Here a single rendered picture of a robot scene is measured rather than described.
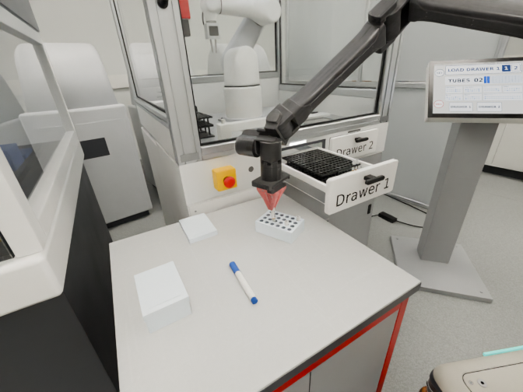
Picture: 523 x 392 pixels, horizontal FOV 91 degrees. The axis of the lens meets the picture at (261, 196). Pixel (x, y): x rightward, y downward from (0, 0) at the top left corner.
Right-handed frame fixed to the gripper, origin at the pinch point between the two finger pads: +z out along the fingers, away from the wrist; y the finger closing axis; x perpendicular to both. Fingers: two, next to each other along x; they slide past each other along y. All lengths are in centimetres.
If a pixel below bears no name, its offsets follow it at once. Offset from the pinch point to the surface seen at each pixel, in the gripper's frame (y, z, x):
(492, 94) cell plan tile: -109, -22, 49
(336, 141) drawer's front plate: -52, -7, -1
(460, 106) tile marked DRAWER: -101, -17, 39
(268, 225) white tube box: 2.6, 5.0, 0.7
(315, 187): -12.8, -2.9, 7.7
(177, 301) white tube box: 35.8, 4.2, 1.5
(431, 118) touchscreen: -95, -12, 29
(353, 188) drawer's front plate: -16.7, -3.6, 18.1
